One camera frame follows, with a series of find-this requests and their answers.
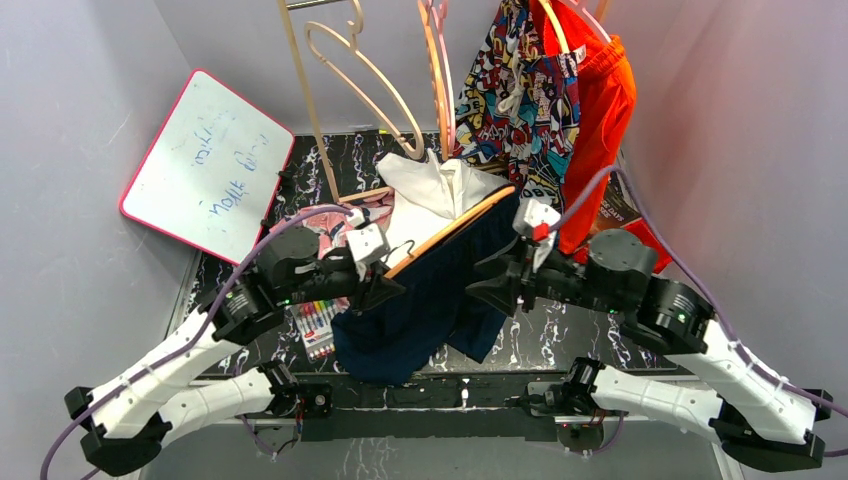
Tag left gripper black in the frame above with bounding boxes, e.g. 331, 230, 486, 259
281, 259, 407, 315

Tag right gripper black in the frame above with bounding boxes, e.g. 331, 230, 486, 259
462, 233, 621, 317

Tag navy blue shorts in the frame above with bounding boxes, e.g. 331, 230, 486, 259
332, 187, 520, 385

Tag orange hanger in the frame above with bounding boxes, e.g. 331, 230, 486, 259
384, 186, 516, 279

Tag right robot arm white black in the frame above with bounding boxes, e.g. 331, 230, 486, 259
466, 229, 832, 473

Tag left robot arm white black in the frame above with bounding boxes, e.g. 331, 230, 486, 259
65, 222, 402, 477

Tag pink patterned shorts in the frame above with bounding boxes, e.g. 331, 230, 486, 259
257, 190, 395, 261

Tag white shorts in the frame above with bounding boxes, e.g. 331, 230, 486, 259
376, 150, 507, 249

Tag comic print shorts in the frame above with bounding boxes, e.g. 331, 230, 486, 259
452, 1, 586, 210

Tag orange shorts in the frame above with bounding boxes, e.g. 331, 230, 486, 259
527, 0, 637, 256

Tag yellow hanger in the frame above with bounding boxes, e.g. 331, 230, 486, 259
539, 0, 571, 53

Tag beige wooden hanger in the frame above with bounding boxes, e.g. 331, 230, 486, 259
303, 1, 426, 160

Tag pink hanger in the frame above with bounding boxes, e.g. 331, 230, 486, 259
417, 1, 457, 161

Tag colour marker pack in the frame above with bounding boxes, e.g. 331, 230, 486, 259
289, 298, 349, 363

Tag dark book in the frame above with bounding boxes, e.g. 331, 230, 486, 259
593, 172, 642, 232

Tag red plastic bin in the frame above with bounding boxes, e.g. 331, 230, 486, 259
622, 218, 672, 274

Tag pink framed whiteboard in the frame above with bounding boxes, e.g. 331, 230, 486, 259
119, 69, 295, 264

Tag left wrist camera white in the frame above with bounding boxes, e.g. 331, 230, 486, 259
345, 207, 390, 281

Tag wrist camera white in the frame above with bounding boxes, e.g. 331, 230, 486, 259
512, 198, 561, 272
345, 207, 390, 281

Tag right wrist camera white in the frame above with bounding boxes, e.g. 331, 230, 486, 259
512, 198, 561, 272

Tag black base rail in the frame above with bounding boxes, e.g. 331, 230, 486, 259
132, 370, 670, 444

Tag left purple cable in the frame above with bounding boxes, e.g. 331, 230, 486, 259
39, 203, 359, 480

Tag wooden rack frame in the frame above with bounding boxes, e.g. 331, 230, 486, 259
276, 0, 391, 204

